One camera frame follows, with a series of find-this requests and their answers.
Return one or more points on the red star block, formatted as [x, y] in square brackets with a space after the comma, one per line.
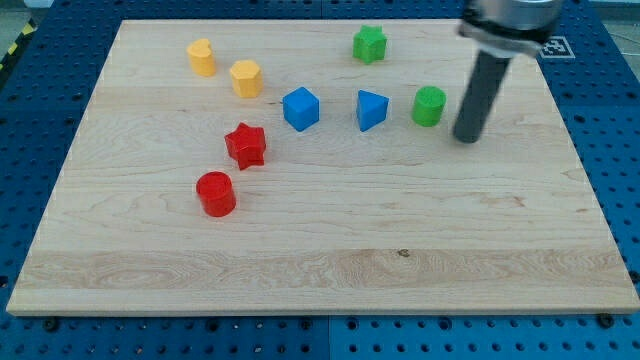
[246, 145]

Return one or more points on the green star block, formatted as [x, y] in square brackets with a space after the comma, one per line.
[369, 44]

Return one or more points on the blue cube block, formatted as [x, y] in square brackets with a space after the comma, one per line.
[301, 109]

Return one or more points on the blue triangle block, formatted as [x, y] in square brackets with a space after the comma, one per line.
[371, 109]

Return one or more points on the light wooden board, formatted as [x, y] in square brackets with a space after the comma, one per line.
[400, 219]

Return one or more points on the red cylinder block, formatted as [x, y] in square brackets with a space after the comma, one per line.
[216, 193]

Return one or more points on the yellow hexagon block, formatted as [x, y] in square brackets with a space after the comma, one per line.
[247, 80]

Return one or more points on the green cylinder block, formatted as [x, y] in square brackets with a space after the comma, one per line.
[428, 106]

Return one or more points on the yellow heart block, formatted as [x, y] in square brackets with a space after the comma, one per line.
[201, 57]

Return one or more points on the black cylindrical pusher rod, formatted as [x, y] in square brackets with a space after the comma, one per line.
[483, 86]

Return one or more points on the white fiducial marker tag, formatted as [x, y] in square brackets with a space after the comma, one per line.
[557, 47]

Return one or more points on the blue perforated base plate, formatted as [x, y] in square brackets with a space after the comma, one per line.
[45, 96]

